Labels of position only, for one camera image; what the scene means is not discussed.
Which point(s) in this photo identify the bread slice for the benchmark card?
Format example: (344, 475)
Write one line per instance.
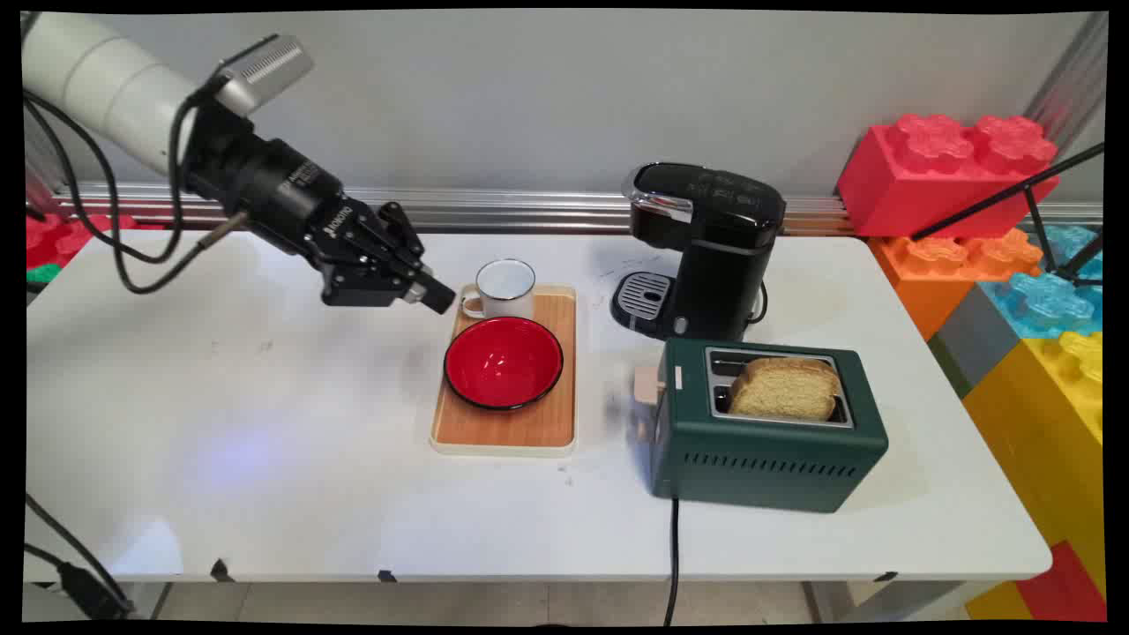
(783, 388)

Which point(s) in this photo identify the red toy brick pile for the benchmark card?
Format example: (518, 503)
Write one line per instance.
(62, 238)

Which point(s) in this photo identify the light blue giant toy brick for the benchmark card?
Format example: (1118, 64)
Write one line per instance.
(1050, 287)

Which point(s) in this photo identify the white enamel mug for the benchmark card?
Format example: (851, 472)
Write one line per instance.
(503, 288)

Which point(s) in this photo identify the green toaster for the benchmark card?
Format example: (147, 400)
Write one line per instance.
(758, 450)

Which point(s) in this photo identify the wooden serving tray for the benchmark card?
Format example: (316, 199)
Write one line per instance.
(529, 423)

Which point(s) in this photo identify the black tripod stand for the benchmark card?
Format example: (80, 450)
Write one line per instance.
(1036, 207)

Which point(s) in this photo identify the black coffee machine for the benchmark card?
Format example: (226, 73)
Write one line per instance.
(706, 247)

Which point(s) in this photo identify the orange giant toy brick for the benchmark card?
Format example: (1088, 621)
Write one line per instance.
(948, 269)

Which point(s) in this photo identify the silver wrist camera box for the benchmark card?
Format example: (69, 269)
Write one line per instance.
(262, 72)

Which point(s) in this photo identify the grey giant toy brick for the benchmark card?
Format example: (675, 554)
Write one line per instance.
(970, 339)

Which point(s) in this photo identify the red giant toy brick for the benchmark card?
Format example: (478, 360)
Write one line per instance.
(939, 172)

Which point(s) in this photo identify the yellow giant toy brick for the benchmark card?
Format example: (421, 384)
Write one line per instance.
(1050, 423)

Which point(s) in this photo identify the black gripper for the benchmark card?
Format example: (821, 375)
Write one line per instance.
(287, 198)

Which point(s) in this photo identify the red bowl black rim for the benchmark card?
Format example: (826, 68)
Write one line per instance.
(503, 363)

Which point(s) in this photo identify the aluminium frame rail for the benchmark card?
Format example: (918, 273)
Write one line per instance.
(529, 210)

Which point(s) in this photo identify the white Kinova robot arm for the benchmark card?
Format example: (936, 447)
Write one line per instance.
(101, 75)

